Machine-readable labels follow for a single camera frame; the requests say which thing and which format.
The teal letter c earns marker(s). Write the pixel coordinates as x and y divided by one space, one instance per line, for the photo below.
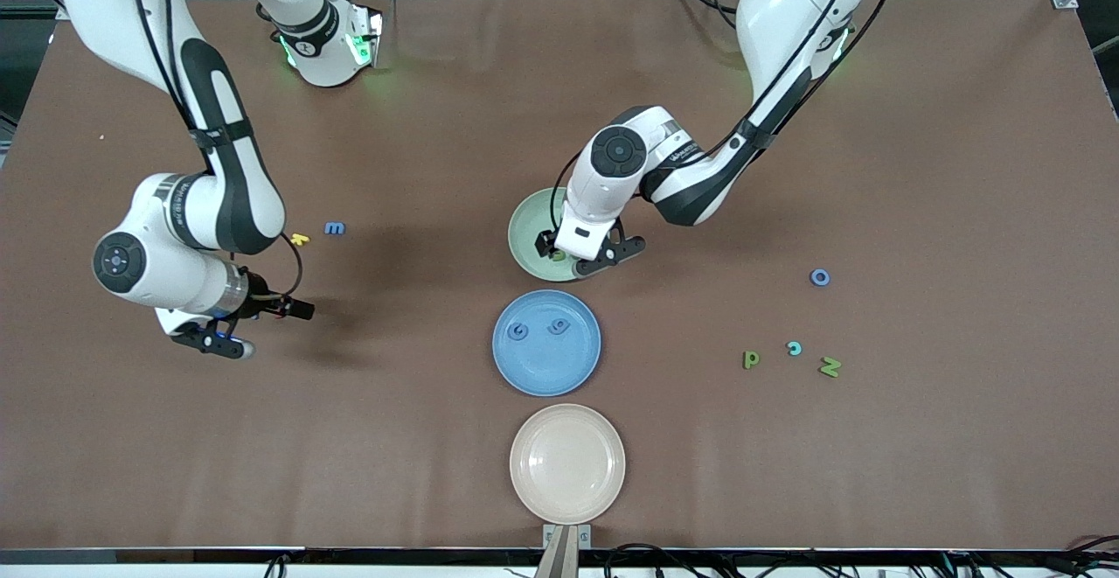
799 350

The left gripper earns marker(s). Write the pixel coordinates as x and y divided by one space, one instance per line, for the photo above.
548 240

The grey metal bracket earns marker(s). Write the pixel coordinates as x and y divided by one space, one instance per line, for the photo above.
584 536

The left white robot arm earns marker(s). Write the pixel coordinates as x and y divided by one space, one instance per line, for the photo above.
787 18

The green letter d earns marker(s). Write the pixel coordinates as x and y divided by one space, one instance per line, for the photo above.
748 359

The black table edge rail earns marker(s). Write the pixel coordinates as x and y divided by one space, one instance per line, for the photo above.
175 555

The blue plate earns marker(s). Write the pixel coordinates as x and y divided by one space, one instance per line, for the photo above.
546 364

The blue letter G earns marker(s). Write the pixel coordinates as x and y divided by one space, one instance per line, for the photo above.
514 332

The green plate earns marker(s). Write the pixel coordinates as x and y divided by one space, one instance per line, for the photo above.
527 250

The blue number nine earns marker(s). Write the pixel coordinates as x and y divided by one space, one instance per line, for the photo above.
558 323

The beige plate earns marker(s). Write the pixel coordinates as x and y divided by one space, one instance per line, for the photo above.
567 464

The green letter N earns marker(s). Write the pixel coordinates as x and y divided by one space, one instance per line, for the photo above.
830 367

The blue letter O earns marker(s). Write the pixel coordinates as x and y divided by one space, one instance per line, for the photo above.
812 277

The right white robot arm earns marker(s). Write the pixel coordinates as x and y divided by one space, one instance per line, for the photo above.
114 1

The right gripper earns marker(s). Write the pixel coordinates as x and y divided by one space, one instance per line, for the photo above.
259 299

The brown table cover sheet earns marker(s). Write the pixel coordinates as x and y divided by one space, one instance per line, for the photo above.
437 123

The tan mounting pole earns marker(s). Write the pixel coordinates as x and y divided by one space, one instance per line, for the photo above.
559 560

